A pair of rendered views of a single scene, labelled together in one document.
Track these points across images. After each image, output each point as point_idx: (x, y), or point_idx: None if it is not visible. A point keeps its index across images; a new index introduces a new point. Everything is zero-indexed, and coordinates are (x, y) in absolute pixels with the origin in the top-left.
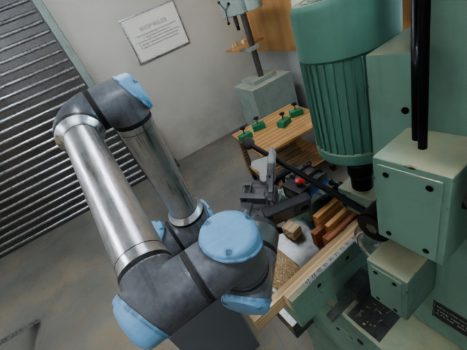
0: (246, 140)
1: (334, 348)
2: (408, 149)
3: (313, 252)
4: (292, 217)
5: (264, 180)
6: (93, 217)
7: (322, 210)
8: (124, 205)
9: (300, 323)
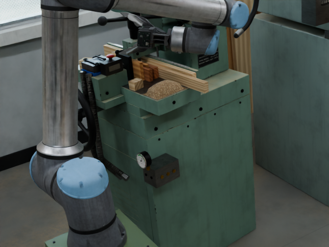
0: (104, 16)
1: (183, 178)
2: None
3: (156, 82)
4: None
5: (141, 24)
6: (192, 1)
7: (135, 61)
8: None
9: (200, 94)
